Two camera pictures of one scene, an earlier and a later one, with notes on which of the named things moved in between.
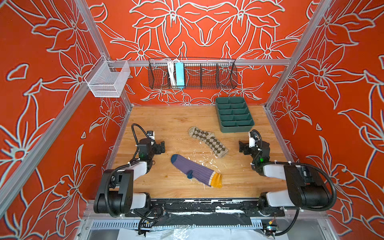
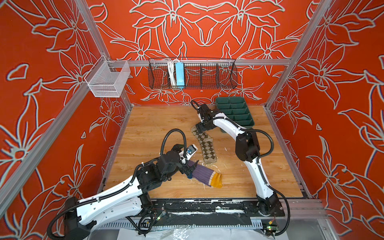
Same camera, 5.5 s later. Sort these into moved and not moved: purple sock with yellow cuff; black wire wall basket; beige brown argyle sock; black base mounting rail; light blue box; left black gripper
Moved: beige brown argyle sock; left black gripper
Not moved: light blue box; black base mounting rail; black wire wall basket; purple sock with yellow cuff
